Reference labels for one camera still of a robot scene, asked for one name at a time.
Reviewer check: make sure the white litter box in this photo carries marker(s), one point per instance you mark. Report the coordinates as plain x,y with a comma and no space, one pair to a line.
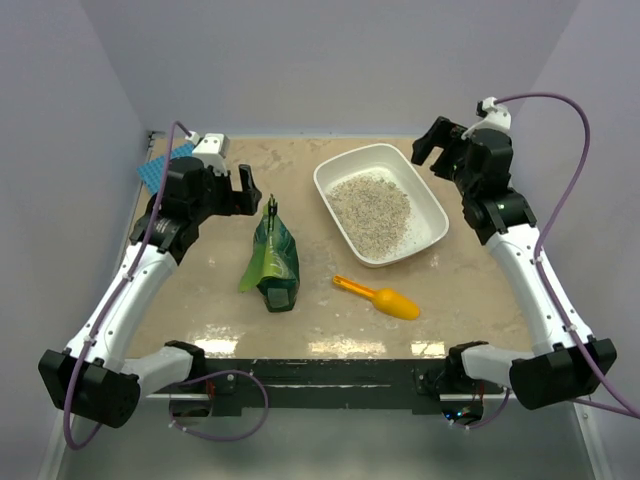
428,222

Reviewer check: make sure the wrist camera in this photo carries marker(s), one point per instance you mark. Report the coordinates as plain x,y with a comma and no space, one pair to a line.
492,115
212,150

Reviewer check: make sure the yellow plastic scoop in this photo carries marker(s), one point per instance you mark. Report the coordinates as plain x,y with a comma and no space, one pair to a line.
385,300

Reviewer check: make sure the black bag clip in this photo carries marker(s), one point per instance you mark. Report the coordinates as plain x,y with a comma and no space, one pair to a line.
272,211

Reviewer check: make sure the blue studded plate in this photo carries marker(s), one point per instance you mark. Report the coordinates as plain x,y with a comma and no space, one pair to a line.
151,172

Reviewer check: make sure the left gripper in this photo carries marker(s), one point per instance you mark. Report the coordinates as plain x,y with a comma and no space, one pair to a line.
242,202

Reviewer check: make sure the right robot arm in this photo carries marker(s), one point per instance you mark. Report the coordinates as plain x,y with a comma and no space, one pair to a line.
564,352

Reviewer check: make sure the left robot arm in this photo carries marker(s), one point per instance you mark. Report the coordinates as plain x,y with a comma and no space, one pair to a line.
92,377

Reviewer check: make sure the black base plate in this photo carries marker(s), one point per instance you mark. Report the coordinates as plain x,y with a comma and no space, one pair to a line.
417,385

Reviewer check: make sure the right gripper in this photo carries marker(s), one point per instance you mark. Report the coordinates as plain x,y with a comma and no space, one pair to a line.
449,136

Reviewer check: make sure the grey cat litter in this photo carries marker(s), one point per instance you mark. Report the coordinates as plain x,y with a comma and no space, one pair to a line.
373,212

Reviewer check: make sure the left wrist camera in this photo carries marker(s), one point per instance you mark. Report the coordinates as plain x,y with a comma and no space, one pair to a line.
212,150

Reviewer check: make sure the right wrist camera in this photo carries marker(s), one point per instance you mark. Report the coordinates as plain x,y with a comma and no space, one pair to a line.
492,115

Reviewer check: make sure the green litter bag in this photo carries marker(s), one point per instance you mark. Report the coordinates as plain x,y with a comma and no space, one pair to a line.
274,268

